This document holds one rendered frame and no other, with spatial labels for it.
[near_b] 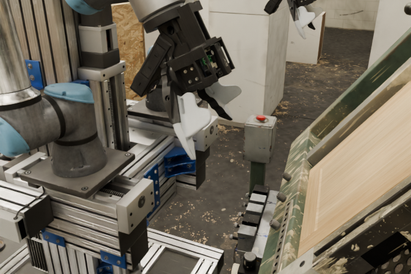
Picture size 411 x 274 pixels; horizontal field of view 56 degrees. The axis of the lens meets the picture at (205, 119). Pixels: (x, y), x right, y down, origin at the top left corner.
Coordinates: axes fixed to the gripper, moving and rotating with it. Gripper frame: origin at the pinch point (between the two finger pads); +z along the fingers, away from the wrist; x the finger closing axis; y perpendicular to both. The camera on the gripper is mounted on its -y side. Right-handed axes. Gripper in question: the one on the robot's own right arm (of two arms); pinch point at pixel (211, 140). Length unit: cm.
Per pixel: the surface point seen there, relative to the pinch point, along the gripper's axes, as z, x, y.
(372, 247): 31.1, 11.3, 13.6
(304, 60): 80, 540, -121
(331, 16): 61, 862, -113
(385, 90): 24, 77, 18
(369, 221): 26.6, 12.7, 14.5
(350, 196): 35, 37, 6
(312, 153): 38, 75, -11
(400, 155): 28, 39, 20
